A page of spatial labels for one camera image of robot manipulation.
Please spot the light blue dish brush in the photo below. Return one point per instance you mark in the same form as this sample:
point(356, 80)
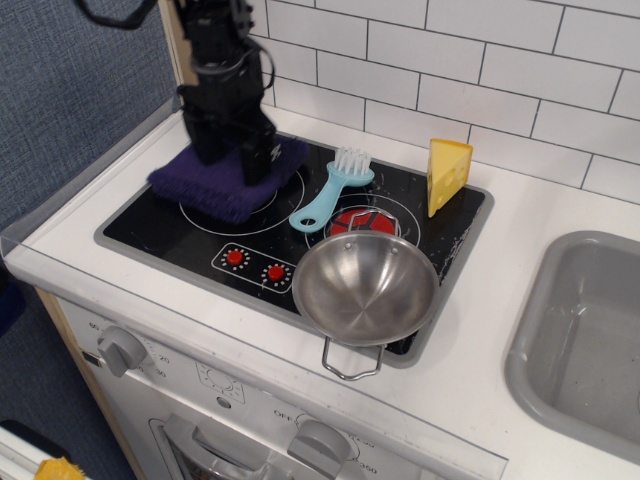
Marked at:
point(350, 168)

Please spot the grey right oven knob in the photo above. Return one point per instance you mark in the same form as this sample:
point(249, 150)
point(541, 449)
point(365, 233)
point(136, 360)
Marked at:
point(320, 447)

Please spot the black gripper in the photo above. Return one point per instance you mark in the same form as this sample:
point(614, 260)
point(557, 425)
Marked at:
point(223, 111)

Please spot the white toy oven front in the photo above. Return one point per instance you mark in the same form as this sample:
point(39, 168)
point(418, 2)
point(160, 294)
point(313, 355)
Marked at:
point(179, 418)

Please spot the black toy stovetop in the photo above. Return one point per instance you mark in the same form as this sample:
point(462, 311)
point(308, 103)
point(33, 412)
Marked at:
point(253, 263)

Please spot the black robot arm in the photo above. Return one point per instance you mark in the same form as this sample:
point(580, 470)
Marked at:
point(222, 112)

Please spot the steel bowl with wire handle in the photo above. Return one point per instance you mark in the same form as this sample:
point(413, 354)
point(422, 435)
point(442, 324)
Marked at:
point(365, 289)

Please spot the grey oven knob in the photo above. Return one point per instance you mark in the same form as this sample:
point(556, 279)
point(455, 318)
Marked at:
point(120, 350)
point(320, 447)

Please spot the yellow black object bottom left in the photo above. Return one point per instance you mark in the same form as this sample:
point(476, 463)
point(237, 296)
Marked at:
point(27, 454)

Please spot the light wooden side panel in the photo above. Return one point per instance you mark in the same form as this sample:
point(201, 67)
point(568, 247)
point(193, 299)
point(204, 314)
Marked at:
point(175, 45)

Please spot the grey sink basin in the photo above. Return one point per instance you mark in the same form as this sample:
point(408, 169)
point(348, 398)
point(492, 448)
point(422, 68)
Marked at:
point(573, 365)

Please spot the purple towel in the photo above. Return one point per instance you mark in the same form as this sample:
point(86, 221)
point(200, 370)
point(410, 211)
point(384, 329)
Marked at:
point(219, 189)

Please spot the grey left oven knob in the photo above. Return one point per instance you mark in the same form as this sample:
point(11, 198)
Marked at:
point(120, 350)

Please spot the yellow toy cheese wedge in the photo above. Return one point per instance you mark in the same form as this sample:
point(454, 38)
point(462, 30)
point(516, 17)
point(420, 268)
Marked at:
point(448, 171)

